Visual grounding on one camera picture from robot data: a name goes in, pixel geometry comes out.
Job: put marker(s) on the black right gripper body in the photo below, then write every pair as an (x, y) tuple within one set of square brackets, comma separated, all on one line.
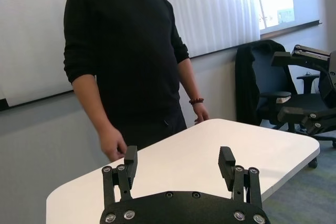
[(329, 85)]

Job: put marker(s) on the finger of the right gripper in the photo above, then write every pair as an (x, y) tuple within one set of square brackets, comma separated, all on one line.
[(282, 58), (291, 113)]

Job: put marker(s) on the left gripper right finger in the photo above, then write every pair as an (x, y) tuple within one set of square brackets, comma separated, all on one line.
[(241, 184)]

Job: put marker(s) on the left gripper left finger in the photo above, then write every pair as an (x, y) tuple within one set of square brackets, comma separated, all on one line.
[(118, 184)]

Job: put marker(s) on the white rolling pedestal table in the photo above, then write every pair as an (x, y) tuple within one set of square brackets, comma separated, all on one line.
[(183, 161)]

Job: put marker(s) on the person's left forearm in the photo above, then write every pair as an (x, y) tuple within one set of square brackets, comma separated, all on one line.
[(190, 79)]

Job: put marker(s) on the person's right forearm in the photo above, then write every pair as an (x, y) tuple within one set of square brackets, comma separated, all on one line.
[(92, 103)]

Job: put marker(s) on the person's right hand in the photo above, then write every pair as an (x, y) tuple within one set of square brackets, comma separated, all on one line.
[(113, 142)]

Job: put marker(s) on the person's left hand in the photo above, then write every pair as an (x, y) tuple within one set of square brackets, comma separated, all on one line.
[(202, 111)]

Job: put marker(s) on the black office chair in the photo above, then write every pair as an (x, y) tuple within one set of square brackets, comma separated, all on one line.
[(273, 77)]

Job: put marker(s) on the black jacket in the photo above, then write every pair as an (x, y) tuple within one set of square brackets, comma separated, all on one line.
[(245, 82)]

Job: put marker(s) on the black sweater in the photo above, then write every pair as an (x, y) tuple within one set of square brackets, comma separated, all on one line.
[(118, 51)]

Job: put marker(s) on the black window sill rail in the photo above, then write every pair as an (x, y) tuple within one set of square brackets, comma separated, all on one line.
[(4, 104)]

